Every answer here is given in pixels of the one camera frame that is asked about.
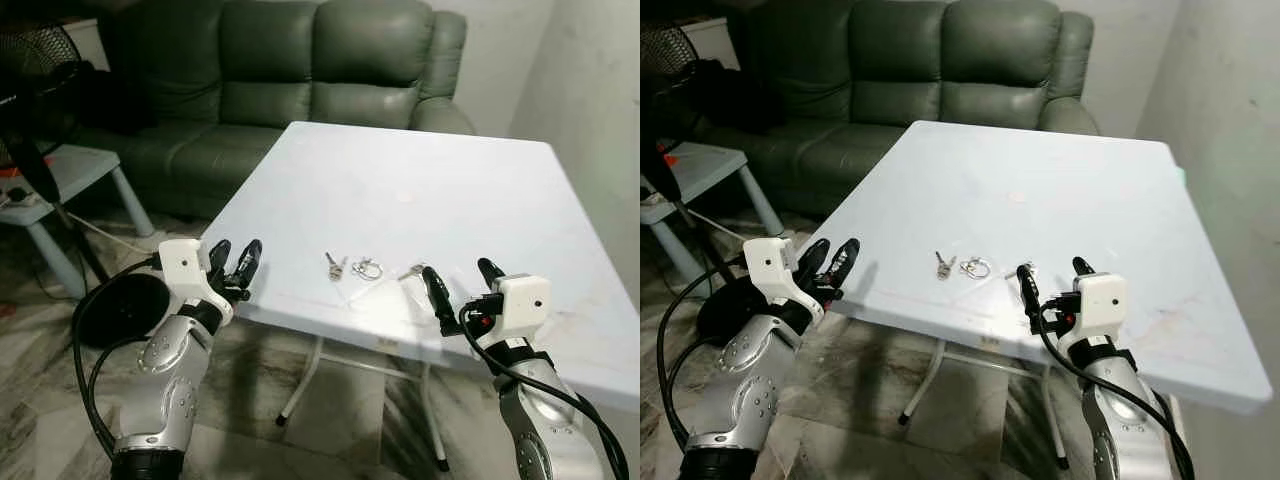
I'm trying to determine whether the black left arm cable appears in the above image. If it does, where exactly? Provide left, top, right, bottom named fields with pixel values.
left=656, top=255, right=751, bottom=451
left=70, top=255, right=167, bottom=463

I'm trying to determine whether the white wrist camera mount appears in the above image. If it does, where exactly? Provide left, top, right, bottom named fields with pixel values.
left=158, top=238, right=234, bottom=323
left=742, top=236, right=827, bottom=323
left=1074, top=271, right=1130, bottom=347
left=490, top=273, right=552, bottom=351

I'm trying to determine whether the green leather sofa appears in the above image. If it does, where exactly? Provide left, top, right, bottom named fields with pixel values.
left=688, top=0, right=1103, bottom=219
left=55, top=0, right=477, bottom=223

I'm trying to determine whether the black bag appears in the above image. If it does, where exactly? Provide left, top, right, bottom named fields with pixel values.
left=48, top=58, right=158, bottom=138
left=688, top=57, right=783, bottom=138

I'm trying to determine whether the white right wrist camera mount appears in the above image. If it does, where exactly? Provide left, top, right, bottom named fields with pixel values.
left=1074, top=271, right=1130, bottom=347
left=490, top=273, right=552, bottom=351

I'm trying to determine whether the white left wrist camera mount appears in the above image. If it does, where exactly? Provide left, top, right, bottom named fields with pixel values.
left=158, top=238, right=234, bottom=323
left=742, top=236, right=827, bottom=323

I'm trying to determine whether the white power strip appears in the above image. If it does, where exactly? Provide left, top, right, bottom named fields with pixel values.
left=640, top=194, right=693, bottom=225
left=0, top=184, right=53, bottom=213

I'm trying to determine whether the small pale blue plastic table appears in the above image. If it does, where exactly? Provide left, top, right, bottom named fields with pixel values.
left=640, top=140, right=787, bottom=293
left=0, top=144, right=157, bottom=301

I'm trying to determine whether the black standing fan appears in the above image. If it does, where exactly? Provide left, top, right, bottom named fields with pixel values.
left=0, top=20, right=173, bottom=349
left=640, top=20, right=769, bottom=343

